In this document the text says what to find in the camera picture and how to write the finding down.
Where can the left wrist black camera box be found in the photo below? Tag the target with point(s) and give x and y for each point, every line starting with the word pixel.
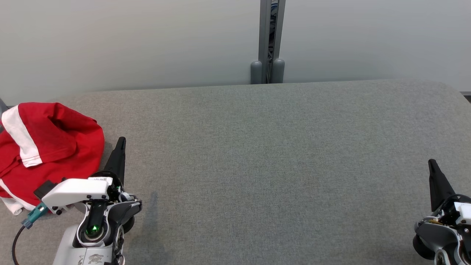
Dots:
pixel 43 189

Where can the grey metal partition post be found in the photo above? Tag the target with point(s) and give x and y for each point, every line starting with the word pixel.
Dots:
pixel 263 36

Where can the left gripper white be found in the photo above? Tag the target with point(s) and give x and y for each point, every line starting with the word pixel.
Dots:
pixel 81 189

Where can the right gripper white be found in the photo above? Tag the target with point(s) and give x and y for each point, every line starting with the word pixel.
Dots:
pixel 461 211

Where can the red shorts with white stripe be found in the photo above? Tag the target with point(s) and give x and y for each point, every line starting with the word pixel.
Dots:
pixel 55 125

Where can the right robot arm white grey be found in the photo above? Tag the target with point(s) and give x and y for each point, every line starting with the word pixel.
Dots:
pixel 434 233

